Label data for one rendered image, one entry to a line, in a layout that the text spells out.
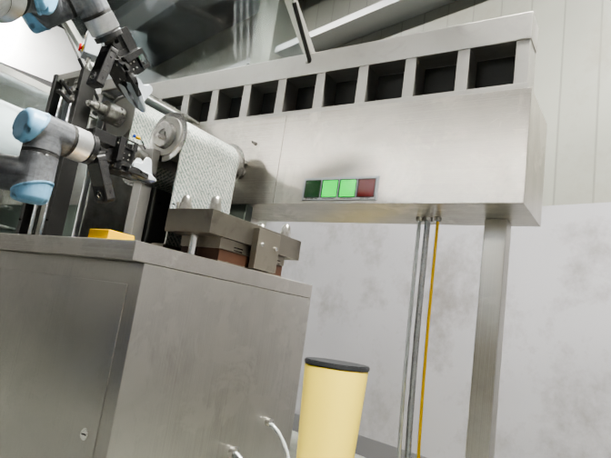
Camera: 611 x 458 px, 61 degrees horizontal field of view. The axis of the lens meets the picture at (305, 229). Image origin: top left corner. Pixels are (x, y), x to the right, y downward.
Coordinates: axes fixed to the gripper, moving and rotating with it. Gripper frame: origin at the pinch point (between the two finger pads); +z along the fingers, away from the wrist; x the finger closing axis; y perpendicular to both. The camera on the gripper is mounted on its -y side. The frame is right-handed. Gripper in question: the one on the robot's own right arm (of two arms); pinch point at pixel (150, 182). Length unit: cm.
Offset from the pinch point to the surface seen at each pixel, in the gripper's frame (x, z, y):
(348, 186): -36, 40, 10
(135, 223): 7.9, 4.1, -10.1
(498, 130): -77, 41, 24
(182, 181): -0.2, 10.3, 3.5
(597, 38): -83, 211, 146
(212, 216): -19.9, 4.1, -8.1
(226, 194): -0.2, 28.9, 5.1
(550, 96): -60, 217, 117
